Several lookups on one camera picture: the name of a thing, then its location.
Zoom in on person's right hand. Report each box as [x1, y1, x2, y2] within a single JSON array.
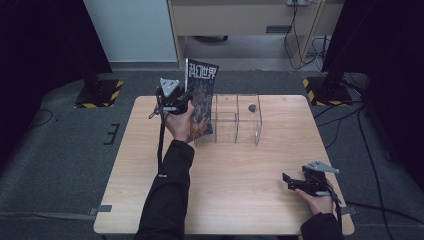
[[296, 185, 335, 216]]

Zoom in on dark illustrated magazine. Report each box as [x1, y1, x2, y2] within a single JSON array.
[[184, 58, 220, 144]]

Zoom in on hand-held gripper black cable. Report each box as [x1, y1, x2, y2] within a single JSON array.
[[148, 99, 168, 175], [326, 184, 345, 232]]

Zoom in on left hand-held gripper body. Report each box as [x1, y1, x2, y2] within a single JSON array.
[[156, 77, 190, 116]]

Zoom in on thin black floor cable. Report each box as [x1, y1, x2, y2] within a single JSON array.
[[29, 108, 55, 130]]

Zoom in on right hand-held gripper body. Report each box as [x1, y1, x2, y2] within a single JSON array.
[[299, 160, 341, 198]]

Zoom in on light wooden desk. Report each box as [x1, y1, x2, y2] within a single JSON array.
[[166, 0, 345, 69]]

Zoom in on left hand-held gripper black cable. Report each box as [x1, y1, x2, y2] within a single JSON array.
[[148, 99, 168, 175]]

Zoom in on hanging black cables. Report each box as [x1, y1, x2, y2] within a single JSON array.
[[283, 0, 332, 72]]

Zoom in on black yellow striped stand base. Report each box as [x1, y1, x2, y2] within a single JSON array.
[[74, 78, 125, 109], [302, 76, 354, 108]]

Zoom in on dark curtain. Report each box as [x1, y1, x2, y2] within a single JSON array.
[[320, 0, 424, 191], [0, 0, 113, 168]]

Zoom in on right hand-held gripper black cable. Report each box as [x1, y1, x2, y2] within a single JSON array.
[[326, 184, 345, 232]]

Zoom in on person's left hand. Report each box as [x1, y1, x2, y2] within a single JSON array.
[[164, 100, 196, 144]]

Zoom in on white panel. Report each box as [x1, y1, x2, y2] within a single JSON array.
[[82, 0, 178, 64]]

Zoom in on grey tape strip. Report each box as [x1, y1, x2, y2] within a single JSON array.
[[88, 204, 113, 216], [341, 206, 360, 217]]

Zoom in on clear acrylic divider rack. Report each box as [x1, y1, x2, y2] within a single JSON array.
[[194, 93, 263, 147]]

